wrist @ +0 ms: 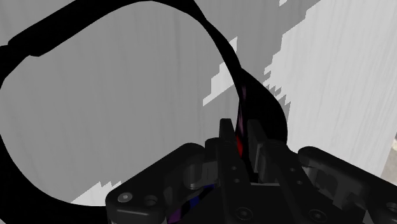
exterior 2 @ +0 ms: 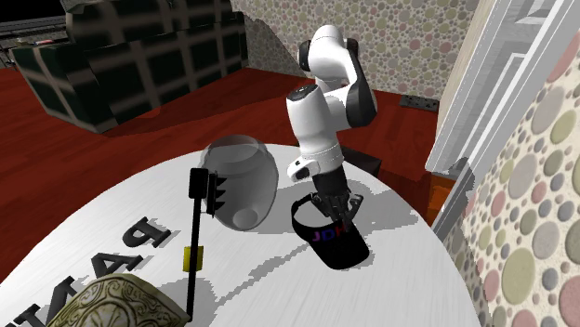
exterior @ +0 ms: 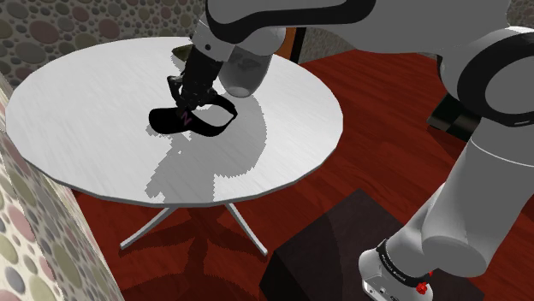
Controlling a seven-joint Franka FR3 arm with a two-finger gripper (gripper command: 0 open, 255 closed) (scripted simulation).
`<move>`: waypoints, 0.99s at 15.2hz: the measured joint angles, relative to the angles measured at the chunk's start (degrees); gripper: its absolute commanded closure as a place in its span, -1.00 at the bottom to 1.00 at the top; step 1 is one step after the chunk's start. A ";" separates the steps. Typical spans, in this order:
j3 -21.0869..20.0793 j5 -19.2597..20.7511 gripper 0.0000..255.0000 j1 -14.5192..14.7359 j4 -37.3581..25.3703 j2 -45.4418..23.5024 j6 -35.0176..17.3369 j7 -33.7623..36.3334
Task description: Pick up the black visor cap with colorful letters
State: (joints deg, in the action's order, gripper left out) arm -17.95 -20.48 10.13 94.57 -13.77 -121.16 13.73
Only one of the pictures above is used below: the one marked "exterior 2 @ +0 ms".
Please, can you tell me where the black visor cap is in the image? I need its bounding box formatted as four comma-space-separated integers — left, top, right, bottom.
290, 194, 371, 271

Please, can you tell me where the clear glass bowl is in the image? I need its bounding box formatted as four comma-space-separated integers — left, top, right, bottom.
199, 134, 280, 232

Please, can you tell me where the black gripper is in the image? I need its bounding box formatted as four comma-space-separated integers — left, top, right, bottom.
310, 165, 365, 224

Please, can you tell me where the white panelled door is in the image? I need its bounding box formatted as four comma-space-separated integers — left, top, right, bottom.
425, 0, 580, 230

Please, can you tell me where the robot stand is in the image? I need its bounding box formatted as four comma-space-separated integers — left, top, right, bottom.
340, 146, 383, 178

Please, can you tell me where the black block letter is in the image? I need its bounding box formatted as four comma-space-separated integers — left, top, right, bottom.
87, 252, 144, 279
122, 216, 173, 250
44, 276, 92, 324
10, 302, 48, 327

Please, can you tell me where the black long-handled brush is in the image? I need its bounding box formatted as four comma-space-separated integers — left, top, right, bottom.
182, 167, 227, 319

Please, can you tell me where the dark wall socket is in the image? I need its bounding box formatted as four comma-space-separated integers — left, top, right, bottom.
399, 94, 441, 113

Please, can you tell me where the carved beige ornate box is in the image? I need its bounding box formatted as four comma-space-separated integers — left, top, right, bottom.
45, 273, 191, 327

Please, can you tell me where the dark plaid sofa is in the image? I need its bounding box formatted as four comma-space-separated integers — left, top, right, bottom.
8, 0, 250, 135

